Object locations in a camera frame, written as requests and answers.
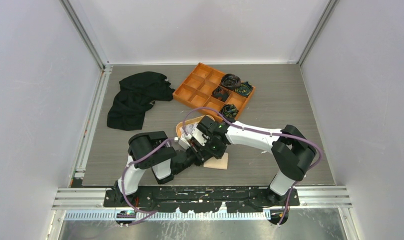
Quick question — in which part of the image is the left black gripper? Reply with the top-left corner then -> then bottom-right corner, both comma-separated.
173,143 -> 215,176

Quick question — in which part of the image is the beige card holder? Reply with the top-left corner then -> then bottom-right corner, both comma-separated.
203,153 -> 229,170

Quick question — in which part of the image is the orange oval tray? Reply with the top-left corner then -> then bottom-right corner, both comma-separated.
174,115 -> 215,142

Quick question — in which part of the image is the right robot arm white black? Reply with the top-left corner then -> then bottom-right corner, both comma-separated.
190,116 -> 317,206

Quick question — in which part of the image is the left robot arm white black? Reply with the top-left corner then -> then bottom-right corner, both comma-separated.
114,131 -> 210,207

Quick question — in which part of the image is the right credit card in tray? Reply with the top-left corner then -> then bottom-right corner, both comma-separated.
180,122 -> 198,136

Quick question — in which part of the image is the green yellow rolled tie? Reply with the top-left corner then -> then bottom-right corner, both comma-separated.
220,104 -> 239,121

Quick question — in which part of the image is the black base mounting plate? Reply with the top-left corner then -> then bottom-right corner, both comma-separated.
103,185 -> 300,215

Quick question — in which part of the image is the dark red rolled tie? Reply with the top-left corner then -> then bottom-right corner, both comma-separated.
211,86 -> 229,103

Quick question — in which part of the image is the orange compartment organizer box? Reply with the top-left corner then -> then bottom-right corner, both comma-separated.
173,62 -> 256,121

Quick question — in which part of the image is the green patterned rolled tie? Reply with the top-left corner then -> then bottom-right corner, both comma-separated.
234,81 -> 253,98

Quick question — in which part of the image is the dark brown rolled tie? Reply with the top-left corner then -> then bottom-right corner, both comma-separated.
220,73 -> 242,91

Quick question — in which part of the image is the black cloth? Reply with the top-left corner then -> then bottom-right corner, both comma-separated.
106,71 -> 175,131

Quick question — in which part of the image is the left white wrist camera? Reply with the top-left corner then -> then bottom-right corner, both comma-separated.
178,136 -> 190,150

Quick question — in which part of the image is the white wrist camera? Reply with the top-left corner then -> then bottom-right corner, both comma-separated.
178,136 -> 190,150
191,128 -> 208,146

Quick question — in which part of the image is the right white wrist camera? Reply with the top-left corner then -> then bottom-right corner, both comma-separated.
191,128 -> 208,146

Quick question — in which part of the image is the aluminium front frame rail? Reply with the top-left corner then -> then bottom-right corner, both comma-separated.
52,186 -> 352,225

